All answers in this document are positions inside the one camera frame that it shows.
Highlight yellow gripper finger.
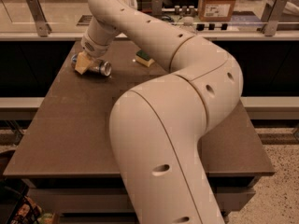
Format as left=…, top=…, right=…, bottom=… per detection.
left=75, top=51, right=96, bottom=75

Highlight brown cardboard box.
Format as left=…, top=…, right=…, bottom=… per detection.
left=198, top=0, right=236, bottom=21

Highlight left metal railing bracket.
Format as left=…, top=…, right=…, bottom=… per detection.
left=26, top=0, right=51, bottom=37

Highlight right metal railing bracket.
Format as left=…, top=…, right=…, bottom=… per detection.
left=261, top=0, right=289, bottom=36

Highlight colourful snack bag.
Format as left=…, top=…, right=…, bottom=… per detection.
left=8, top=196, right=55, bottom=224

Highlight middle metal railing bracket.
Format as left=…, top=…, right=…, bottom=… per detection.
left=151, top=0, right=163, bottom=16

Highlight glass railing panel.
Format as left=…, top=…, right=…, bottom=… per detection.
left=0, top=0, right=299, bottom=35

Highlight metal railing bracket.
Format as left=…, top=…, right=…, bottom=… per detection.
left=151, top=0, right=163, bottom=16
left=261, top=0, right=289, bottom=36
left=26, top=0, right=51, bottom=37

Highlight blue silver redbull can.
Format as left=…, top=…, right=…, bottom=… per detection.
left=70, top=53, right=113, bottom=77

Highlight grey table drawer base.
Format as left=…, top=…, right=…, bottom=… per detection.
left=24, top=176, right=256, bottom=224

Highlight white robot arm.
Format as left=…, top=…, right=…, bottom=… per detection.
left=76, top=0, right=243, bottom=224

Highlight green yellow sponge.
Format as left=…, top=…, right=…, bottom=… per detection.
left=135, top=49, right=154, bottom=67

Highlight clear plastic water bottle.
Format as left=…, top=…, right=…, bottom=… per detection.
left=181, top=17, right=195, bottom=33

